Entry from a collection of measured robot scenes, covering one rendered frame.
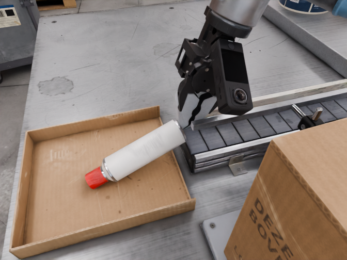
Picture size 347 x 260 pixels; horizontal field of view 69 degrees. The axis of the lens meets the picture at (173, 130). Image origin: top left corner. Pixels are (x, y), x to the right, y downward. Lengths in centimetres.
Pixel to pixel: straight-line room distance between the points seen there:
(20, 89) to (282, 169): 232
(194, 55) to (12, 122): 183
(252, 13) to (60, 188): 45
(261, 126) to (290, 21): 58
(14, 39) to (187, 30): 163
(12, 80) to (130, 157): 217
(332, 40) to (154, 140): 71
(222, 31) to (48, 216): 43
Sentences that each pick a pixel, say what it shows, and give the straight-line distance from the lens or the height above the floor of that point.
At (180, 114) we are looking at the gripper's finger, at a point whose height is 96.
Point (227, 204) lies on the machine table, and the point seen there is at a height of 83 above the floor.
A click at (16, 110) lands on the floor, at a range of 222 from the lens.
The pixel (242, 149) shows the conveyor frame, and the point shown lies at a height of 87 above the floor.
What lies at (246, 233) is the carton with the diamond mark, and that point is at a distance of 33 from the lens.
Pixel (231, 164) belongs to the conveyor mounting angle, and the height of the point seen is 83.
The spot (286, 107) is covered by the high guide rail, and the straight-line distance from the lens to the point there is 52.
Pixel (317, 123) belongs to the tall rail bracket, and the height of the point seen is 97.
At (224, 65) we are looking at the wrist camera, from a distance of 38.
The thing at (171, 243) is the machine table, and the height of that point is 83.
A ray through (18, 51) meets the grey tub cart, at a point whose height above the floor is 24.
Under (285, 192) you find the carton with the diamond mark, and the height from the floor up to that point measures 109.
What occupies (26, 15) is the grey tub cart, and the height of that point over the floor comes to 50.
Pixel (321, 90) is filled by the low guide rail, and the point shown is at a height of 91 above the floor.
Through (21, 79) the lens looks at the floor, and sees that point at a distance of 256.
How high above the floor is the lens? 127
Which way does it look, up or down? 47 degrees down
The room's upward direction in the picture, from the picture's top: straight up
